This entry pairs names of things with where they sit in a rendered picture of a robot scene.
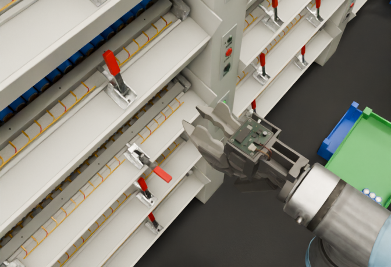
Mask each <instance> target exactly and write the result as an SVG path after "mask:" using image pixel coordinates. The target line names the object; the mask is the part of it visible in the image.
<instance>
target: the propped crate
mask: <svg viewBox="0 0 391 267"><path fill-rule="evenodd" d="M325 168H327V169H328V170H330V171H331V172H333V173H334V174H336V175H337V176H339V177H340V178H341V179H342V180H344V181H345V182H347V183H348V184H350V185H351V186H353V187H354V188H356V189H357V190H359V191H362V190H363V189H365V188H368V189H369V190H370V193H371V192H373V193H375V194H376V196H380V197H381V198H382V201H381V202H378V203H380V204H381V205H382V206H383V207H385V208H387V207H388V206H389V204H390V203H391V122H389V121H387V120H385V119H384V118H382V117H380V116H378V115H377V114H375V113H373V112H372V109H370V108H368V107H366V108H365V109H364V111H363V112H362V114H361V115H360V117H359V118H358V119H357V121H356V122H355V124H354V125H353V127H352V128H351V129H350V131H349V132H348V134H347V135H346V136H345V138H344V140H343V141H342V142H341V144H340V145H339V147H338V148H337V150H336V151H335V153H334V154H333V155H332V157H331V158H330V160H329V161H328V163H327V164H326V165H325Z"/></svg>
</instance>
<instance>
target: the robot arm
mask: <svg viewBox="0 0 391 267"><path fill-rule="evenodd" d="M195 108H196V110H198V112H199V113H200V115H201V116H202V117H203V118H204V119H208V120H209V121H211V122H212V124H213V125H214V126H217V127H219V128H220V129H222V131H223V133H224V135H225V136H226V137H227V138H228V140H227V142H226V145H225V146H223V143H222V142H220V141H219V140H214V139H213V138H212V137H211V135H210V133H209V131H208V130H207V129H206V128H204V127H203V126H201V125H197V126H196V127H194V125H192V124H191V123H189V122H187V121H185V120H182V125H183V128H184V130H185V132H186V134H187V136H188V137H189V139H190V140H191V142H192V143H193V144H194V145H195V147H196V148H197V149H198V151H199V153H200V154H201V155H202V156H203V157H204V159H205V160H206V161H207V162H208V163H209V164H210V165H211V166H212V167H213V168H214V169H216V170H217V171H220V172H222V173H225V174H227V175H229V176H230V177H232V176H233V175H235V176H238V178H237V179H236V181H235V182H234V185H235V186H236V187H237V188H238V189H239V190H240V191H241V192H242V193H243V192H254V191H273V190H276V189H277V188H278V187H280V188H281V191H280V192H279V194H278V196H277V199H278V200H279V201H281V202H282V203H285V202H287V203H286V204H285V206H284V208H283V210H284V211H285V212H286V213H287V214H289V215H290V216H291V217H293V218H294V219H295V220H296V223H297V224H298V225H300V224H302V225H304V226H305V227H306V228H307V229H308V230H310V231H311V232H313V233H314V234H315V235H316V236H315V237H314V238H313V239H312V240H311V242H310V244H309V246H308V248H307V251H306V254H305V264H306V267H391V211H389V210H388V209H386V208H385V207H383V206H382V205H380V204H379V203H377V202H376V201H374V200H373V199H371V198H369V197H368V196H366V195H365V194H363V193H362V192H360V191H359V190H357V189H356V188H354V187H353V186H351V185H350V184H348V183H347V182H345V181H344V180H342V179H341V178H340V177H339V176H337V175H336V174H334V173H333V172H331V171H330V170H328V169H327V168H325V167H324V166H322V165H321V164H319V163H314V164H313V166H312V167H311V168H310V165H309V164H308V162H309V160H308V159H306V158H305V157H303V156H302V155H300V154H299V153H298V152H296V151H295V150H293V149H291V148H290V147H288V146H287V145H286V144H284V143H282V142H281V141H279V140H278V139H279V136H280V133H281V129H279V128H277V127H276V126H274V125H273V124H272V123H270V122H268V121H267V120H265V119H264V118H262V117H261V116H259V115H258V114H256V113H255V112H253V114H252V117H251V118H250V117H248V118H247V119H246V120H245V121H240V120H235V119H234V118H233V117H232V115H231V113H230V109H229V107H228V106H227V105H226V104H225V103H224V102H219V103H218V104H217V106H216V107H215V108H211V107H208V106H201V105H197V106H196V107H195ZM258 119H260V120H262V121H263V122H265V123H266V124H268V125H269V126H271V127H272V130H271V131H270V130H269V129H267V128H266V127H264V126H263V125H261V124H260V123H258Z"/></svg>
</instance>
